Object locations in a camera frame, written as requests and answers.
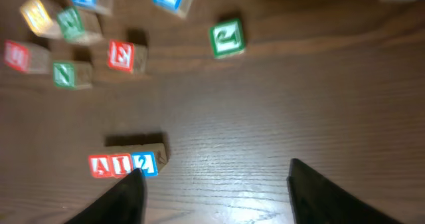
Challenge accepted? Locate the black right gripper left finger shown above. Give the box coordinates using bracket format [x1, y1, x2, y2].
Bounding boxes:
[66, 169, 147, 224]

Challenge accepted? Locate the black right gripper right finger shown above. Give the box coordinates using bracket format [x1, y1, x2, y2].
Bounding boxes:
[287, 158, 400, 224]

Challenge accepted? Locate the blue 2 number block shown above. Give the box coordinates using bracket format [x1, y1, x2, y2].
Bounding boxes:
[131, 143, 169, 177]

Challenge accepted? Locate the red I letter block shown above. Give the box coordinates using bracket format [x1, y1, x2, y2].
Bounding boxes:
[109, 147, 133, 178]

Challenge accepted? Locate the green N letter block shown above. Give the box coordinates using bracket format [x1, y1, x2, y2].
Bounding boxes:
[52, 60, 93, 90]

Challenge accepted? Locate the red E letter block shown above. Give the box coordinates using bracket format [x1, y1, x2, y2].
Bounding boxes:
[108, 40, 148, 74]

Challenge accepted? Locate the red U block left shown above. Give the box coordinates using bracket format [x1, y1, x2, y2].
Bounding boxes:
[4, 40, 50, 74]

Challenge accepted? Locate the green J block centre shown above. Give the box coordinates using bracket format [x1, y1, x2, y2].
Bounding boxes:
[209, 19, 246, 59]

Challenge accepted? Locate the green R letter block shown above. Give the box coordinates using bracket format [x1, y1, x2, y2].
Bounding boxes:
[57, 7, 103, 46]

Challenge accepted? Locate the yellow S letter block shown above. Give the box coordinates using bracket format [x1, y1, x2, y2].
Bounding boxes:
[20, 0, 63, 39]

